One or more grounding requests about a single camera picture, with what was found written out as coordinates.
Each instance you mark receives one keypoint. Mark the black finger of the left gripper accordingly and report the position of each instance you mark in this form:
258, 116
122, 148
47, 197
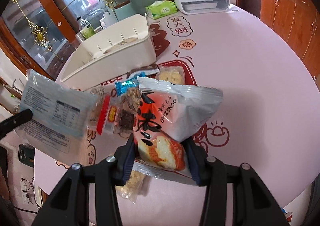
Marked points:
9, 124

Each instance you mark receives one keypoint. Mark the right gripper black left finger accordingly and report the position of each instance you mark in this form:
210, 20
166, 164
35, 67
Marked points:
68, 203

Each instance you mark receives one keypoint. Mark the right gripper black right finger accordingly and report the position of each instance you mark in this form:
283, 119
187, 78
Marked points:
253, 203

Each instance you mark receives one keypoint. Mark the light blue snack bag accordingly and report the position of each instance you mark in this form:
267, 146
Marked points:
60, 118

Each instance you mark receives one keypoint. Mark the clear walnut cake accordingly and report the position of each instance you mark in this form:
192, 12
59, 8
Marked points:
132, 187

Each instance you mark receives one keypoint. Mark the brown fuzzy snack packet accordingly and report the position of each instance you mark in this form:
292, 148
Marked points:
125, 123

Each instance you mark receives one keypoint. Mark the blue nut bar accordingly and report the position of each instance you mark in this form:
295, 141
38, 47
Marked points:
129, 91

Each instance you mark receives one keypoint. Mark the pink printed tablecloth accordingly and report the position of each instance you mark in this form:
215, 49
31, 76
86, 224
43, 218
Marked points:
269, 116

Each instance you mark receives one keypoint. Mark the red yellow clear snack packet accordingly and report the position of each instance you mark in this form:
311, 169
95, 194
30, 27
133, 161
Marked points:
107, 120

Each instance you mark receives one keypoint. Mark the white plastic storage bin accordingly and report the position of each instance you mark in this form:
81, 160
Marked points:
112, 52

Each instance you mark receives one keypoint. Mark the clear bottle green label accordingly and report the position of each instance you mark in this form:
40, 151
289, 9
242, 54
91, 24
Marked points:
85, 28

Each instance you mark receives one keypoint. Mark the white squeeze wash bottle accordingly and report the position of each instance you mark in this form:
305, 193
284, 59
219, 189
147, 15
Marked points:
107, 20

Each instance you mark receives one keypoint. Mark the brown white snowflake packet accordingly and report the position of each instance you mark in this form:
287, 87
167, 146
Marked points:
149, 70

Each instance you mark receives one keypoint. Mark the clear pack yellow cookies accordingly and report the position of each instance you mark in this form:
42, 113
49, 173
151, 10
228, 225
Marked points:
172, 74

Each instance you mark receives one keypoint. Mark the teal canister brown lid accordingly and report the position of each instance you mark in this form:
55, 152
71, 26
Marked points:
124, 10

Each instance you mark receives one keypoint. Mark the green tissue pack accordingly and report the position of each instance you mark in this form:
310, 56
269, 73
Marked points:
161, 9

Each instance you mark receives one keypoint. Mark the wooden sideboard cabinet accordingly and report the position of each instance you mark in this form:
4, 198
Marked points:
297, 23

